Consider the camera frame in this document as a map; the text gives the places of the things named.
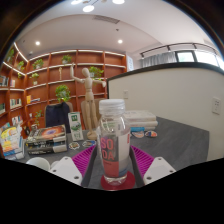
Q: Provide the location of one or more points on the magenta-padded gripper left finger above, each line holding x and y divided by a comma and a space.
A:
65, 168

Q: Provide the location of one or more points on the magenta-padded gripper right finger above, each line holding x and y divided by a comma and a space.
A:
160, 168

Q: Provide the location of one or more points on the clear plastic bottle white cap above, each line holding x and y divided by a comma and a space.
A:
114, 143

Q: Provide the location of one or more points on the round printed sticker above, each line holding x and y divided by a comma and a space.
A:
74, 145
88, 143
150, 134
137, 134

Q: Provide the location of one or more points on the yellow striped mug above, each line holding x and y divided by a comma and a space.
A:
38, 163

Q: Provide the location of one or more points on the flat round red coaster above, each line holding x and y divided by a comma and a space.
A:
130, 181

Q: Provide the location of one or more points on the green and white carton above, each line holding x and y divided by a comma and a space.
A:
75, 126

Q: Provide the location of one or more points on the stack of white books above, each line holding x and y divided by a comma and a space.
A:
141, 120

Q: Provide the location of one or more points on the dark upholstered chair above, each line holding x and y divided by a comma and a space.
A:
57, 116

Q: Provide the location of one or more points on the stack of colourful books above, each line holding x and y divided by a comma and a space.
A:
11, 143

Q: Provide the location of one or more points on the white partition with dark top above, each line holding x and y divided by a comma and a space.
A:
166, 96

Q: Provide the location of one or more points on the wooden artist mannequin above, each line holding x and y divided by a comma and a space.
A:
88, 96

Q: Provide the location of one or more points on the wooden shelf unit with books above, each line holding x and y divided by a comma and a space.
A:
43, 80

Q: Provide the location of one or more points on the grey curtain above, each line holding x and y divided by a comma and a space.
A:
158, 60

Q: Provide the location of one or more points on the round recessed ceiling light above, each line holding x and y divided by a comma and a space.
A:
119, 41
37, 43

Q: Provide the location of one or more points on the ceiling air vent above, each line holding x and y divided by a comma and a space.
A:
106, 19

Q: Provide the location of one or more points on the branched ceiling lamp round bulbs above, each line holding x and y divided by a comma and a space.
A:
88, 8

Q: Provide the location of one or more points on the small white wall socket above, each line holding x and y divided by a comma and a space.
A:
125, 94

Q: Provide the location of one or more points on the large white wall socket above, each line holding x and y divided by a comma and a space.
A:
216, 106

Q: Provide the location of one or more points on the window with dark frame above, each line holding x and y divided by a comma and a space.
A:
203, 58

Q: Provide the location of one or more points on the black track light rail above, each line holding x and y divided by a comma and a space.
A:
176, 46

